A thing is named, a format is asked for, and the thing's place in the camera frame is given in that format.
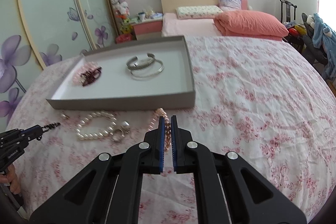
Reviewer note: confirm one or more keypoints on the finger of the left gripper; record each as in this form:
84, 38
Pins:
33, 137
36, 130

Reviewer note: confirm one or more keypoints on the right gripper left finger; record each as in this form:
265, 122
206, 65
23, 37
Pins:
108, 189

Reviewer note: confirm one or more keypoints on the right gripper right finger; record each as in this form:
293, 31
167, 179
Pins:
227, 188

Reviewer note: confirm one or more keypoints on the silver bangle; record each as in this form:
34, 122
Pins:
149, 72

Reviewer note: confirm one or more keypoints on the left hand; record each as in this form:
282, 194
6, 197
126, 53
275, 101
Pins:
11, 178

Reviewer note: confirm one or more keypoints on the silver rings cluster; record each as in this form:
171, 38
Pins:
120, 131

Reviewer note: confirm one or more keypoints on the pink floral tablecloth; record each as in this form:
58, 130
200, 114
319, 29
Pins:
259, 98

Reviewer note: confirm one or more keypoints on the red lined trash basket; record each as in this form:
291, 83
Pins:
124, 38

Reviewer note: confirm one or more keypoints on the floral sliding wardrobe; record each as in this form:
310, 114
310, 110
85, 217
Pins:
38, 33

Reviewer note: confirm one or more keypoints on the grey shallow tray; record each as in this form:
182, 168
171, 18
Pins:
116, 90

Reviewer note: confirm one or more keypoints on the yellow plush toy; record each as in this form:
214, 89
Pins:
126, 27

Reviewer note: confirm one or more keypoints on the pink white nightstand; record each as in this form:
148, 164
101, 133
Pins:
148, 29

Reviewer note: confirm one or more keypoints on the plush toy display tube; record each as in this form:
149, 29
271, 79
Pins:
120, 10

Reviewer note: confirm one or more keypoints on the folded coral quilt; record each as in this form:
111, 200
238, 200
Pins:
253, 24

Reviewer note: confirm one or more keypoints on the floral pillow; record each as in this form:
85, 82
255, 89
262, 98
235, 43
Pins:
198, 12

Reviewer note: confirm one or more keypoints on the blue plush robe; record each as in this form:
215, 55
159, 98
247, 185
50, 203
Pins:
324, 37

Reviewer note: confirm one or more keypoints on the purple patterned pillow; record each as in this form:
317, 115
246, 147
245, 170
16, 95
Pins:
230, 4

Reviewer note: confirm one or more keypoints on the bed with pink sheet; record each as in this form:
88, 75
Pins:
190, 27

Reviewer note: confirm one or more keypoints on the dark wooden chair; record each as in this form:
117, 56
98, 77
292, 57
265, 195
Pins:
288, 13

